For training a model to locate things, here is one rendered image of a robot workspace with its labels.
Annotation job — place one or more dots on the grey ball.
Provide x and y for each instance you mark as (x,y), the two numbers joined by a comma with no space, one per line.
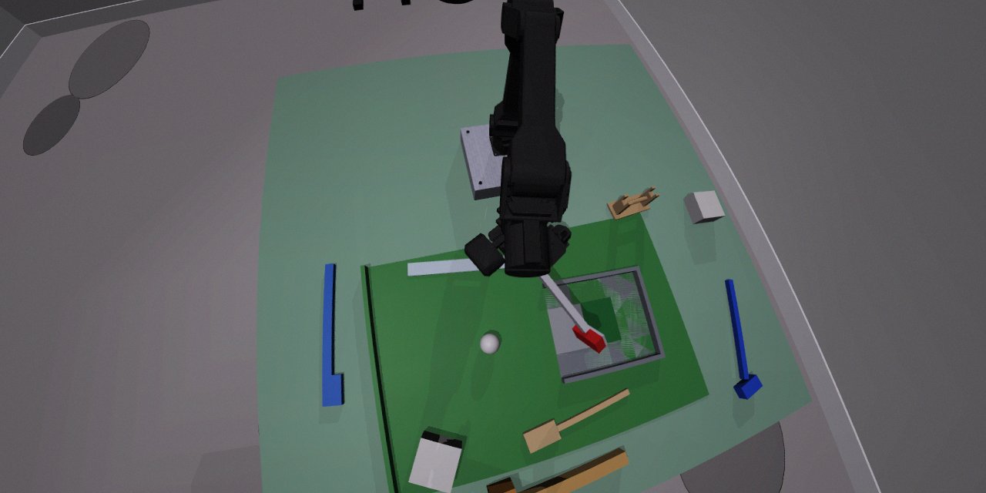
(489,343)

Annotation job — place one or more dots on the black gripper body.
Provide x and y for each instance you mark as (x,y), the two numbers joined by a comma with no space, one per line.
(484,254)

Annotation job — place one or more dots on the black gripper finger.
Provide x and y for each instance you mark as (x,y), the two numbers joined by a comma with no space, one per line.
(493,231)

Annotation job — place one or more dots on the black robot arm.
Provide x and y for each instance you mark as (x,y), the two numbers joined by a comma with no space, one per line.
(523,129)

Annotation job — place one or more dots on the green flat mat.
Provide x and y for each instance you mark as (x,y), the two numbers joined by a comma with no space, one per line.
(436,378)

